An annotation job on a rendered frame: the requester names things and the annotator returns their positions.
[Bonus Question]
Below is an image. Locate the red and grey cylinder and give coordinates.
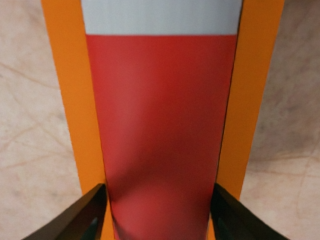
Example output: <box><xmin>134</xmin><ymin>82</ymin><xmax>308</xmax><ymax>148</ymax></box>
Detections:
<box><xmin>81</xmin><ymin>0</ymin><xmax>241</xmax><ymax>240</ymax></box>

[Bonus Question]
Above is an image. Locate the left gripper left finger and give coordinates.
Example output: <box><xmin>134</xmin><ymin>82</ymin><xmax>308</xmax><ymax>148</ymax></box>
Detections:
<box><xmin>21</xmin><ymin>183</ymin><xmax>108</xmax><ymax>240</ymax></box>

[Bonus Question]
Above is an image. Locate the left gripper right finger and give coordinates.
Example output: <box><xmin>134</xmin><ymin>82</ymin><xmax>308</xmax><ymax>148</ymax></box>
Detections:
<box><xmin>210</xmin><ymin>183</ymin><xmax>290</xmax><ymax>240</ymax></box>

